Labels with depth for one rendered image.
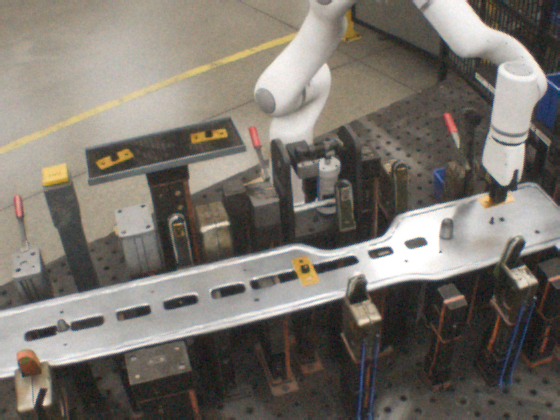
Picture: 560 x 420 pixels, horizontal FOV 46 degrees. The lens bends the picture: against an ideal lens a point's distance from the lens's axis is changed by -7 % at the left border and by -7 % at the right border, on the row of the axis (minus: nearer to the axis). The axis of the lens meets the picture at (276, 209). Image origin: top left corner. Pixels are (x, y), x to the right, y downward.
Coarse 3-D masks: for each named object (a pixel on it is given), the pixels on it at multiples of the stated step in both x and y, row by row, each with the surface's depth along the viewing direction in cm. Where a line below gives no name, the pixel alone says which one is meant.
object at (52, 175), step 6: (48, 168) 156; (54, 168) 156; (60, 168) 156; (66, 168) 156; (42, 174) 155; (48, 174) 154; (54, 174) 154; (60, 174) 154; (66, 174) 154; (48, 180) 152; (54, 180) 152; (60, 180) 153; (66, 180) 153
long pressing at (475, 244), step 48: (528, 192) 167; (384, 240) 155; (432, 240) 155; (480, 240) 154; (528, 240) 153; (144, 288) 147; (192, 288) 147; (288, 288) 146; (336, 288) 145; (0, 336) 137; (96, 336) 137; (144, 336) 137; (192, 336) 137
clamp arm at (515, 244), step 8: (512, 240) 137; (520, 240) 137; (504, 248) 140; (512, 248) 137; (520, 248) 139; (504, 256) 141; (512, 256) 140; (496, 264) 145; (512, 264) 143; (496, 272) 146
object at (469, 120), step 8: (464, 112) 156; (472, 112) 158; (464, 120) 157; (472, 120) 154; (480, 120) 155; (464, 128) 158; (472, 128) 160; (464, 136) 159; (472, 136) 161; (464, 144) 160; (472, 144) 161; (464, 152) 161; (472, 152) 162; (464, 160) 162; (472, 160) 163; (464, 168) 164; (472, 168) 164; (464, 176) 165
